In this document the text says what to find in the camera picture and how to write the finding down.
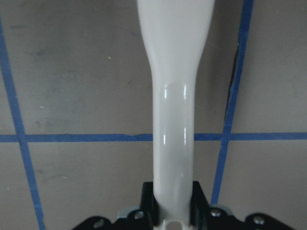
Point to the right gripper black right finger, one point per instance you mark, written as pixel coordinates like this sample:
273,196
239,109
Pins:
198,207

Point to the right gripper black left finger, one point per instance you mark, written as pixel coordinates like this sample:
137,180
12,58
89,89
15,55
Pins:
149,204

